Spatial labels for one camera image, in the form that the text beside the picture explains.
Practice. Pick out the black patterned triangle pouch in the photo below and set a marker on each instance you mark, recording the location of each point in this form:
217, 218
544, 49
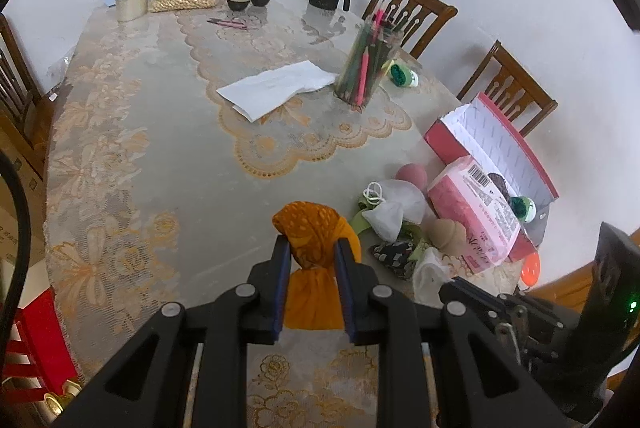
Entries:
396, 257

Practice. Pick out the lace table runner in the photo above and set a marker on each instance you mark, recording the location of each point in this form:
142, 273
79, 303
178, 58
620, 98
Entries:
310, 127

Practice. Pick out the green white roll in box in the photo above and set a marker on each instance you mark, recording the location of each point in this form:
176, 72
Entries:
523, 208

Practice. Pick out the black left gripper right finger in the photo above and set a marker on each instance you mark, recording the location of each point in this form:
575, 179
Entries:
355, 282

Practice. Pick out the near wooden chair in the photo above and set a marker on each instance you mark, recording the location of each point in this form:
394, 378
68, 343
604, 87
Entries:
513, 90

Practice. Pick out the far wooden chair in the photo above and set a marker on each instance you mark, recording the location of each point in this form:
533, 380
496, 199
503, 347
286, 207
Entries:
418, 21

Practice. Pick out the beige plush mushroom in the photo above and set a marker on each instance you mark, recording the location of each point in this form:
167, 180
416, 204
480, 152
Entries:
448, 236

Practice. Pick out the left side wooden chair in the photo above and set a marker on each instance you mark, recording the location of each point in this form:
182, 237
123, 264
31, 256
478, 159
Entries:
26, 114

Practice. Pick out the wooden chair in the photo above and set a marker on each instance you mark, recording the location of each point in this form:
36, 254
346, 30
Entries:
26, 114
418, 21
513, 90

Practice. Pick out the white mesh pouch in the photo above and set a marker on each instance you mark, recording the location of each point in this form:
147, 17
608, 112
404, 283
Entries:
429, 275

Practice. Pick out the pink sponge ball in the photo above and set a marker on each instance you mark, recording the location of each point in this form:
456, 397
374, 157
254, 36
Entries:
414, 174

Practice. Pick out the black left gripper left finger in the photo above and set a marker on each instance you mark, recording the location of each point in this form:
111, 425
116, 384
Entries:
270, 278

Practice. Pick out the folded white paper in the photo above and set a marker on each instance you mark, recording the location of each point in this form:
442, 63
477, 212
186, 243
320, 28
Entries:
256, 96

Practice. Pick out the orange plastic stool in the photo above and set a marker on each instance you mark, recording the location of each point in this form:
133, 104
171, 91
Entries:
530, 271

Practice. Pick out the pink tissue pack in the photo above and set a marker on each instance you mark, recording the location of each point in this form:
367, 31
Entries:
463, 192

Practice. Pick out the white drawstring pouch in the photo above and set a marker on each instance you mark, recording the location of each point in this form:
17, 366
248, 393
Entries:
391, 203

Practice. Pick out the red cardboard box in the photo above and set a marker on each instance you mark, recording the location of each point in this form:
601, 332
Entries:
479, 130

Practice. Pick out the clear jar of pencils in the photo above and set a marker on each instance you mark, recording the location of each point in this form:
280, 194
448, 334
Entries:
376, 44

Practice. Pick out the dark tea cup left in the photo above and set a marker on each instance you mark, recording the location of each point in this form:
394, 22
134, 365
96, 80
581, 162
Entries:
238, 5

